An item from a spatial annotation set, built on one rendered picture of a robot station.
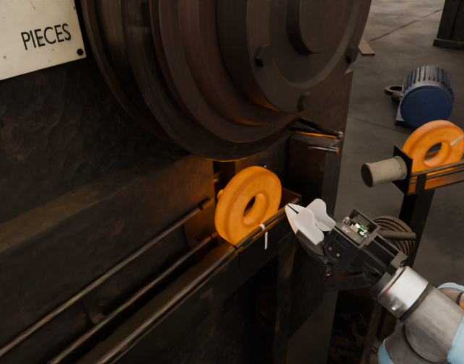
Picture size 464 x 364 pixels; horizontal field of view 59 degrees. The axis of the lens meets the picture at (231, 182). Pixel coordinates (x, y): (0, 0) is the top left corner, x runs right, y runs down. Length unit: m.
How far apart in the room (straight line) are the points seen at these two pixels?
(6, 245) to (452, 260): 1.67
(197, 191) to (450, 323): 0.45
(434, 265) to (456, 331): 1.18
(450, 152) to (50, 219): 0.91
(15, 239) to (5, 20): 0.26
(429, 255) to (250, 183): 1.28
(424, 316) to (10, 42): 0.66
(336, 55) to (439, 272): 1.34
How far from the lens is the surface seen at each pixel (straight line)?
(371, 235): 0.70
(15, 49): 0.55
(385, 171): 1.05
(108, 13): 0.49
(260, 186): 0.77
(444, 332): 0.70
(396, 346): 0.78
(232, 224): 0.75
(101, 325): 0.71
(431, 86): 2.73
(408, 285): 0.70
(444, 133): 1.10
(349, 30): 0.66
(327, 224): 0.75
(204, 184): 0.76
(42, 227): 0.60
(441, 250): 1.96
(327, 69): 0.63
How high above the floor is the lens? 1.21
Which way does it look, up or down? 33 degrees down
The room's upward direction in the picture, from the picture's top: 2 degrees counter-clockwise
